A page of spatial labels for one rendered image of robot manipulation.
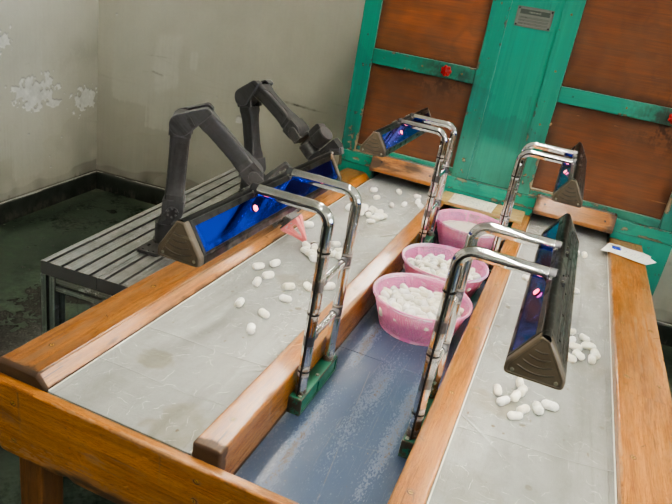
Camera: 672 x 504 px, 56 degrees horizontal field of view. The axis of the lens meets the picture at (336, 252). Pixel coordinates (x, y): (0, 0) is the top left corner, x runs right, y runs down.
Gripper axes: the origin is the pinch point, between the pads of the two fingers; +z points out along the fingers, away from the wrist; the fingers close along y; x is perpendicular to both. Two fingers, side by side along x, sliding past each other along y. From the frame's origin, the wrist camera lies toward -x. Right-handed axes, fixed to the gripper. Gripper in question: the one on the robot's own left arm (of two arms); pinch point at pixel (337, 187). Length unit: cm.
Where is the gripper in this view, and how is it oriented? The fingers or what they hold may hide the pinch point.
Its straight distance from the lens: 227.8
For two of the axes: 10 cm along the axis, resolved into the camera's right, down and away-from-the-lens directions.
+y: 3.7, -3.1, 8.8
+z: 6.0, 8.0, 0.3
